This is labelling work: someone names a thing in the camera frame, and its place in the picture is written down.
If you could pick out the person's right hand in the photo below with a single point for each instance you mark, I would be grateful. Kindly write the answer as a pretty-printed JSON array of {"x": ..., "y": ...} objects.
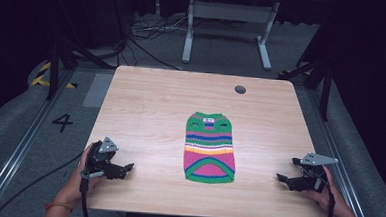
[{"x": 330, "y": 195}]

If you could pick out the white metal table frame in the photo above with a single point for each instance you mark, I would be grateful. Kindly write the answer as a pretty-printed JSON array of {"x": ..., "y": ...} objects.
[{"x": 231, "y": 12}]

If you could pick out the yellow black hazard tape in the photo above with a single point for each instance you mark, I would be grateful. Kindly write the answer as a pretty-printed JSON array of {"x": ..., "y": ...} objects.
[{"x": 42, "y": 77}]

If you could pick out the aluminium floor rail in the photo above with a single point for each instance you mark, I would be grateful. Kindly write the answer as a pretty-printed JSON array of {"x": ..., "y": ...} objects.
[
  {"x": 15, "y": 152},
  {"x": 342, "y": 156}
]

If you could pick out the striped knitted pet sweater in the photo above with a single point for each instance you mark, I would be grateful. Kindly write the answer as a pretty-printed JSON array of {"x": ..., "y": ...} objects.
[{"x": 210, "y": 148}]

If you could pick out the person's left hand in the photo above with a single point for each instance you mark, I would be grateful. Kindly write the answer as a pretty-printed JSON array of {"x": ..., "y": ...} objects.
[{"x": 77, "y": 179}]

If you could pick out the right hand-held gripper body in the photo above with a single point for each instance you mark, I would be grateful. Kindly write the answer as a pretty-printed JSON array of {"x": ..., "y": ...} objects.
[{"x": 311, "y": 174}]

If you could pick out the grey round table grommet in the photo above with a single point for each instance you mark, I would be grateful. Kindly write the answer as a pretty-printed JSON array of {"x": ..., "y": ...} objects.
[{"x": 240, "y": 89}]

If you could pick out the black metal stand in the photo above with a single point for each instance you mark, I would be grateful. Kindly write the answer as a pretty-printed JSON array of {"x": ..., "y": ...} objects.
[
  {"x": 53, "y": 71},
  {"x": 325, "y": 88}
]

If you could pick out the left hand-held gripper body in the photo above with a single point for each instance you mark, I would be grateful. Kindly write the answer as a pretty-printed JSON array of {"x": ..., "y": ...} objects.
[{"x": 95, "y": 160}]

